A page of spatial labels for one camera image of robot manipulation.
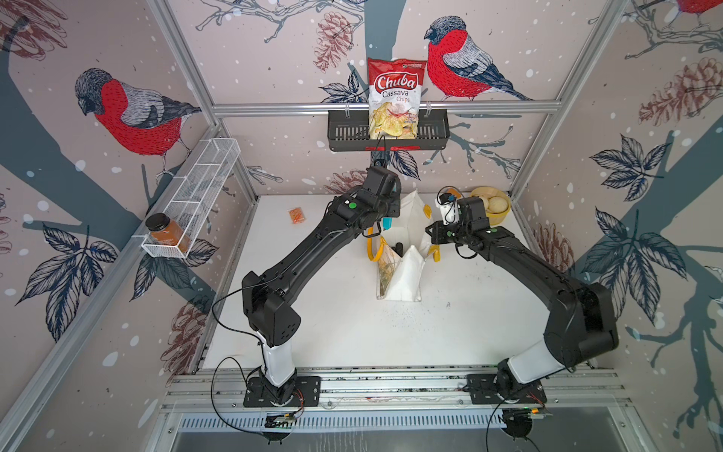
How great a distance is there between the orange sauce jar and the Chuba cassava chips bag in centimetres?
64

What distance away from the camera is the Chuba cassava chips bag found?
2.81 feet

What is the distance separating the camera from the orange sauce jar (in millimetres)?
609
